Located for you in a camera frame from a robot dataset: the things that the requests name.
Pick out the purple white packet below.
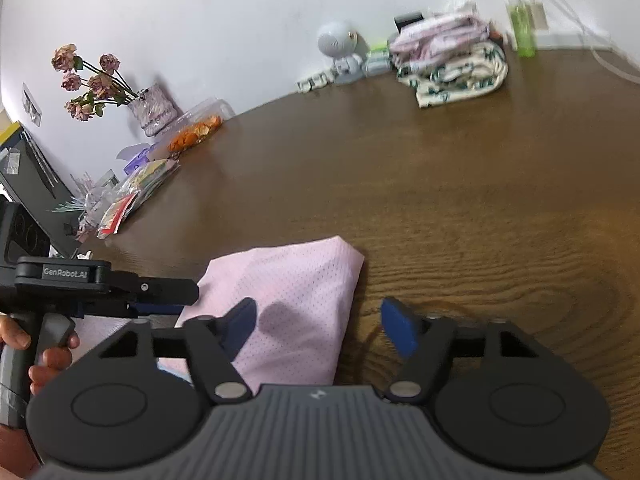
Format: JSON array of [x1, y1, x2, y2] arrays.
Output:
[[117, 142, 156, 174]]

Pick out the red white snack packet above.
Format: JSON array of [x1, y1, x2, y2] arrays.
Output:
[[97, 194, 139, 239]]

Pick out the white round robot toy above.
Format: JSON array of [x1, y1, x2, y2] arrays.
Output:
[[316, 20, 367, 86]]

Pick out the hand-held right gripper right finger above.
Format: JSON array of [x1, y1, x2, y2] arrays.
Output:
[[381, 297, 543, 406]]

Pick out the green bottle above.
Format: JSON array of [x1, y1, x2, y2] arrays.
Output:
[[506, 0, 539, 59]]

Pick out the pink blue purple garment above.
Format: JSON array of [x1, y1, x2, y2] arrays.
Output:
[[75, 235, 366, 395]]

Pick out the white wall socket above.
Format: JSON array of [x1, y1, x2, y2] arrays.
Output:
[[21, 82, 44, 124]]

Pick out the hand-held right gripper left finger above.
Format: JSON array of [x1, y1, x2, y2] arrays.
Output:
[[98, 297, 258, 406]]

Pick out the white segmented strip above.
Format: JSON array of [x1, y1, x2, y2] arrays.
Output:
[[296, 71, 335, 94]]

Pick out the black monitor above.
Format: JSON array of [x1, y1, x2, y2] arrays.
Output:
[[0, 120, 86, 259]]

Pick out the white green printed folded cloth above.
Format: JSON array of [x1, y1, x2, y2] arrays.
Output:
[[397, 42, 510, 110]]

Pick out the pink folded clothes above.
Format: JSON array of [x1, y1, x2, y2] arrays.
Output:
[[389, 9, 494, 69]]

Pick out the pink lace vase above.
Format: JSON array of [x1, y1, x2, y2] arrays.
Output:
[[127, 87, 179, 137]]

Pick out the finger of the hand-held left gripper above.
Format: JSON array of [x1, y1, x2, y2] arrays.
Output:
[[133, 303, 189, 317], [111, 269, 201, 306]]

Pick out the green white small box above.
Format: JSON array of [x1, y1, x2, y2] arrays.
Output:
[[366, 44, 392, 75]]

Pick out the person's left hand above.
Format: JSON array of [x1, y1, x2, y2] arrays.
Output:
[[0, 314, 81, 397]]

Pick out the small black box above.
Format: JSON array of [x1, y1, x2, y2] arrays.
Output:
[[394, 11, 425, 32]]

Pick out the colourful snack packet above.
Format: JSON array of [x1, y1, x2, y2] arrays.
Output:
[[121, 157, 181, 197]]

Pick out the orange snack bag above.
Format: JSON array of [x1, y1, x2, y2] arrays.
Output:
[[167, 99, 236, 154]]

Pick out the white cable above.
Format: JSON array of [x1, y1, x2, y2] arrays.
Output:
[[522, 0, 640, 86]]

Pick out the dried pink flowers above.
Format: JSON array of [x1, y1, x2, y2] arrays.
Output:
[[50, 44, 139, 122]]

